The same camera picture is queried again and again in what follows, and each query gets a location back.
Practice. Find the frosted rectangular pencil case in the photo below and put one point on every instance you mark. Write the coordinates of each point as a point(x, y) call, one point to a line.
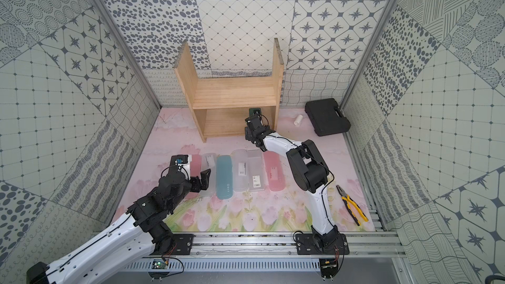
point(255, 170)

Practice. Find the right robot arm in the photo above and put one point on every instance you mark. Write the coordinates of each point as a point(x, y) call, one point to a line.
point(308, 168)

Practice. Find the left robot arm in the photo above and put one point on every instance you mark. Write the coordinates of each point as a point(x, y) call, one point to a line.
point(139, 232)

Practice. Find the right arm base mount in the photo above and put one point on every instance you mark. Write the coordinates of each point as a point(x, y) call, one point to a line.
point(333, 242)

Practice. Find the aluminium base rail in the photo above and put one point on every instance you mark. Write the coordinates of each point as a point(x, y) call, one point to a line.
point(257, 252)

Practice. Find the black plastic tool case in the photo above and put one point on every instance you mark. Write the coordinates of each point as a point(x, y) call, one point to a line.
point(327, 117)

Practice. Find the pink rounded pencil case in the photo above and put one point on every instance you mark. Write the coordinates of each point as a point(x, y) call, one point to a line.
point(195, 169)

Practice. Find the wooden two-tier shelf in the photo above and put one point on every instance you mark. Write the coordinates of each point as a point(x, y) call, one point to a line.
point(219, 106)

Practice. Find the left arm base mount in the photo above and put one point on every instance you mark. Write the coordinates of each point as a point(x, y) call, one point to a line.
point(177, 244)

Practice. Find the teal pencil case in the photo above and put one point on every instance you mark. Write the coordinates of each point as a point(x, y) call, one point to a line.
point(224, 177)

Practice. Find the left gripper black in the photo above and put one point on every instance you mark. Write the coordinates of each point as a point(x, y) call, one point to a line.
point(193, 183)

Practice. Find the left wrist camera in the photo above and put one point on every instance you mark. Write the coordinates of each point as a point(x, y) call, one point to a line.
point(181, 163)

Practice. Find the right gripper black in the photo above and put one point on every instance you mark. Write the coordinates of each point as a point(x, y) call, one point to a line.
point(248, 135)

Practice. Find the dark green pencil case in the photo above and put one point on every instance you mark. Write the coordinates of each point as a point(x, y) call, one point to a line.
point(255, 112)

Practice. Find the yellow black tool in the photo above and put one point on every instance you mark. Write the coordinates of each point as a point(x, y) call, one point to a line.
point(352, 207)

